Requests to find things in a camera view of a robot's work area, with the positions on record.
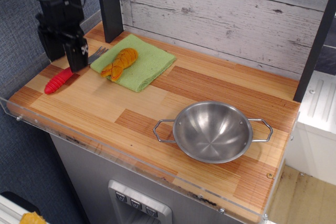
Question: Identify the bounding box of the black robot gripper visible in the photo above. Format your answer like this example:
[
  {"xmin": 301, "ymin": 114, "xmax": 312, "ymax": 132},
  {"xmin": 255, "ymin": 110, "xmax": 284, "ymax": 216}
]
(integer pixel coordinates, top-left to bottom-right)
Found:
[{"xmin": 36, "ymin": 0, "xmax": 88, "ymax": 73}]

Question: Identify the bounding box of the red handled metal fork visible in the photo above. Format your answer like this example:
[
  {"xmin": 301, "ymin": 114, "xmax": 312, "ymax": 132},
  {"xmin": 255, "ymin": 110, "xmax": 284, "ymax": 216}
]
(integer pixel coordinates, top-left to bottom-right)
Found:
[{"xmin": 44, "ymin": 47, "xmax": 108, "ymax": 94}]

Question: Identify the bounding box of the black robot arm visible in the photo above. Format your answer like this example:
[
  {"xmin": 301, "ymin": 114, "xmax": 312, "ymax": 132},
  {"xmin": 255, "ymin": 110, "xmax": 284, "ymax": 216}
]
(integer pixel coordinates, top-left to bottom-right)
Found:
[{"xmin": 36, "ymin": 0, "xmax": 88, "ymax": 72}]

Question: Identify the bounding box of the green folded rag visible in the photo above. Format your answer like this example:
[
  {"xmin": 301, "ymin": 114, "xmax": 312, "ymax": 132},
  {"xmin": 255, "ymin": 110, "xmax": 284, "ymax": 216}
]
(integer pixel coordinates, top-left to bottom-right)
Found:
[{"xmin": 91, "ymin": 34, "xmax": 176, "ymax": 92}]

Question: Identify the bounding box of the orange plush shrimp toy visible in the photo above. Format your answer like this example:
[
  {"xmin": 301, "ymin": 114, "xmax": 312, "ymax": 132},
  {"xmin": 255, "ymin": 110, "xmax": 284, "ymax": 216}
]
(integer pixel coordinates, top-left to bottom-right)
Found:
[{"xmin": 100, "ymin": 48, "xmax": 139, "ymax": 82}]

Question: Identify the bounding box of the clear acrylic table guard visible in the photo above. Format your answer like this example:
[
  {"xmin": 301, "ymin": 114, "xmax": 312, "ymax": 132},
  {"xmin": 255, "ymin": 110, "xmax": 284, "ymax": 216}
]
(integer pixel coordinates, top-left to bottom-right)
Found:
[{"xmin": 0, "ymin": 8, "xmax": 301, "ymax": 224}]

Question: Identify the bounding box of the grey toy fridge cabinet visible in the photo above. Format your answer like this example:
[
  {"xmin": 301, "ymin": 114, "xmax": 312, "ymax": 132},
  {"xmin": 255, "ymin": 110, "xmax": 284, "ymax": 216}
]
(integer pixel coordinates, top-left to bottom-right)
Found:
[{"xmin": 49, "ymin": 133, "xmax": 237, "ymax": 224}]

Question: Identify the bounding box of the silver dispenser button panel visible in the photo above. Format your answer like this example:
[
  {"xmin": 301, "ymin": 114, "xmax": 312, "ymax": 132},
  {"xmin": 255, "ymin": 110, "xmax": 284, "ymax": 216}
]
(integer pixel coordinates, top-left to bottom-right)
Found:
[{"xmin": 108, "ymin": 179, "xmax": 173, "ymax": 223}]

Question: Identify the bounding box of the white toy sink unit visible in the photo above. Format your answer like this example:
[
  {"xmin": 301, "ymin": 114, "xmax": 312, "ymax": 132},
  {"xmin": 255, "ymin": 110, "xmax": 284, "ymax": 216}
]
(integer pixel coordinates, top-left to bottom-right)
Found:
[{"xmin": 285, "ymin": 71, "xmax": 335, "ymax": 185}]

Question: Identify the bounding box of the stainless steel two-handled bowl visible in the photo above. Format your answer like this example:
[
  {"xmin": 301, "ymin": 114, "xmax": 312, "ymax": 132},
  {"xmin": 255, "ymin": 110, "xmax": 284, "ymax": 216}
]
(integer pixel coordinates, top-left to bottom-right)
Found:
[{"xmin": 153, "ymin": 100, "xmax": 274, "ymax": 164}]

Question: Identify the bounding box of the dark right vertical post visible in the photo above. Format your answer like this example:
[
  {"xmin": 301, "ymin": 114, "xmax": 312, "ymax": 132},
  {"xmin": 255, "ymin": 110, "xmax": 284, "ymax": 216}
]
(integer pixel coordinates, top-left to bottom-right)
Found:
[{"xmin": 293, "ymin": 0, "xmax": 335, "ymax": 102}]

